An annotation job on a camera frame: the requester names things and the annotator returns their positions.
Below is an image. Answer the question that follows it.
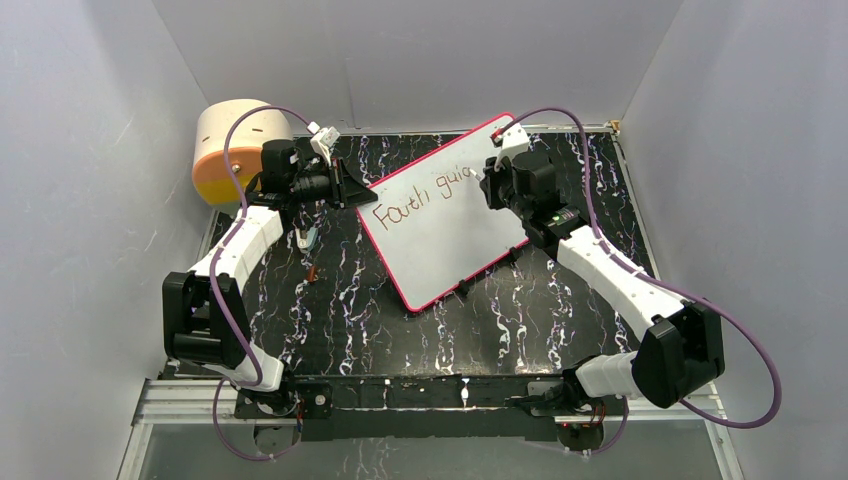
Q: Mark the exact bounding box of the beige orange cylindrical container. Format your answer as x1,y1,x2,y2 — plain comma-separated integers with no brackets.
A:
192,99,293,216

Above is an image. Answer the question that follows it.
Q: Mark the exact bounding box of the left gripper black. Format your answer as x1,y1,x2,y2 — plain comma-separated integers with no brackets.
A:
290,158,378,212

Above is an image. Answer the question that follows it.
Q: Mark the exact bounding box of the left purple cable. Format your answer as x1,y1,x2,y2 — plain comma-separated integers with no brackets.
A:
207,104,319,463

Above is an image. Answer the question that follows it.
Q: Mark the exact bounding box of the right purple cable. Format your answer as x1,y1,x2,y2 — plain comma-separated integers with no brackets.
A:
490,107,784,430

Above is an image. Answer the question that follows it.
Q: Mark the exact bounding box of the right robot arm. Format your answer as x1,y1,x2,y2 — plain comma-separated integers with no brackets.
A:
477,152,725,414

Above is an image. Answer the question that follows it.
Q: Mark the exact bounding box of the purple cable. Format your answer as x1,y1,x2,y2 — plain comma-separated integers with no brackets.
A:
207,104,319,463
490,107,784,430

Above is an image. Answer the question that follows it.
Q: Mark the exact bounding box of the pink framed whiteboard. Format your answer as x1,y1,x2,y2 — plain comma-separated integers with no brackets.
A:
357,113,527,312

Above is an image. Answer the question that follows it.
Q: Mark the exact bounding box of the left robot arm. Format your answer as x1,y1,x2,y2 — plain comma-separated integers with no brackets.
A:
162,139,378,416

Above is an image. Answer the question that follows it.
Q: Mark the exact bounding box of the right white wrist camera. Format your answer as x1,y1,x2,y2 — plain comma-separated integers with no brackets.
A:
491,123,530,171

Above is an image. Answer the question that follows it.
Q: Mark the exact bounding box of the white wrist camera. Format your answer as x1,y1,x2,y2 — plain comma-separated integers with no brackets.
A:
491,123,530,171
306,122,340,166

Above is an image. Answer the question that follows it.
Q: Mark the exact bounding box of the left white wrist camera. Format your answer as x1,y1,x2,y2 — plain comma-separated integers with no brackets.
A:
306,122,340,166

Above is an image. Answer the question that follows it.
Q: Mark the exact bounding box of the light blue whiteboard eraser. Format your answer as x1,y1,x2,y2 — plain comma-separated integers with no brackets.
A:
295,227,318,252

